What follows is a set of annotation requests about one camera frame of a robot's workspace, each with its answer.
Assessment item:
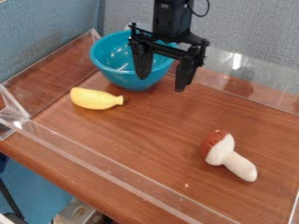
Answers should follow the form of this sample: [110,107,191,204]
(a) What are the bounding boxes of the blue plastic bowl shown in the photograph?
[90,30,174,91]

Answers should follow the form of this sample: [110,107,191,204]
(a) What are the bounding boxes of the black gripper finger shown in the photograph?
[174,56,202,93]
[131,43,155,81]

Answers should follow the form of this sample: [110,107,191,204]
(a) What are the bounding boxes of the clear acrylic tray walls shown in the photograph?
[0,31,299,224]

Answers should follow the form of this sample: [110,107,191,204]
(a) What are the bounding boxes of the brown and white toy mushroom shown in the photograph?
[200,129,258,182]

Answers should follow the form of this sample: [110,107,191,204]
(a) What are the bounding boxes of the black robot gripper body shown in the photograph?
[127,0,211,67]

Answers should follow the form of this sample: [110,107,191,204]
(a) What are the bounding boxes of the grey metal bracket under table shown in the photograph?
[52,198,104,224]

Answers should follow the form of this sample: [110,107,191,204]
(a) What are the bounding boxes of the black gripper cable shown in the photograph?
[186,0,211,18]

